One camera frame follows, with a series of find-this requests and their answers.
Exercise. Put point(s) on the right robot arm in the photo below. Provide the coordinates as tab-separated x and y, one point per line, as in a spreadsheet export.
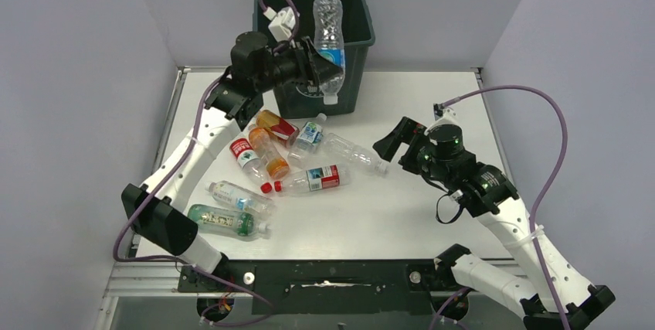
552	294

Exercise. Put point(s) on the clear unlabeled bottle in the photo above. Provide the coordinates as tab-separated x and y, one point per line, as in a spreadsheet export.
355	155

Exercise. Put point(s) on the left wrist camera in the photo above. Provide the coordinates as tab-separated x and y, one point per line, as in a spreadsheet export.
282	23

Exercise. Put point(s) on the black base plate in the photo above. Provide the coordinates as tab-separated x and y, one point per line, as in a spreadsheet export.
336	301

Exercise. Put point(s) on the blue white label bottle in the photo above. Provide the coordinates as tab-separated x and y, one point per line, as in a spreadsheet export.
308	140

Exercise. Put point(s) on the dark green trash bin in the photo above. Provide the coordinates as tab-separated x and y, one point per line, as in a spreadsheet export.
297	102

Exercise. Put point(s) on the light blue label bottle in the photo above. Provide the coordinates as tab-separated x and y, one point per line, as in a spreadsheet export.
239	198

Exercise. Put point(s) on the green tea bottle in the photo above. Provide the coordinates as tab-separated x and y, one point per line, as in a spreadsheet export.
228	222

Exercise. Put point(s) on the orange drink bottle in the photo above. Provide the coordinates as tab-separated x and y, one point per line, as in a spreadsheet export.
275	164

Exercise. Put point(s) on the aluminium front rail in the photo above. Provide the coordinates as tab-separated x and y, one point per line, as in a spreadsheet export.
168	279

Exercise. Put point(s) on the blue label clear bottle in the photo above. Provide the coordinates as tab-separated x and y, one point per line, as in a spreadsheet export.
329	42

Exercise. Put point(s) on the red label bottle left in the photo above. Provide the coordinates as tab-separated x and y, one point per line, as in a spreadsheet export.
250	163

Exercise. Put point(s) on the red orange tea bottle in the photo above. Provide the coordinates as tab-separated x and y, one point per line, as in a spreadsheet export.
279	129

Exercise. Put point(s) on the red white label bottle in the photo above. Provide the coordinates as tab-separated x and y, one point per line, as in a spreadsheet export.
314	180

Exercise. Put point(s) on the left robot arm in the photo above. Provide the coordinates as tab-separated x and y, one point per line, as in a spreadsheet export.
154	208

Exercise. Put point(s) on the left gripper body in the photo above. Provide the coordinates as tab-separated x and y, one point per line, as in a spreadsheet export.
289	66

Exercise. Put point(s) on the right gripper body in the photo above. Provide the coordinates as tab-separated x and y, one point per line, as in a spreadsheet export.
418	157

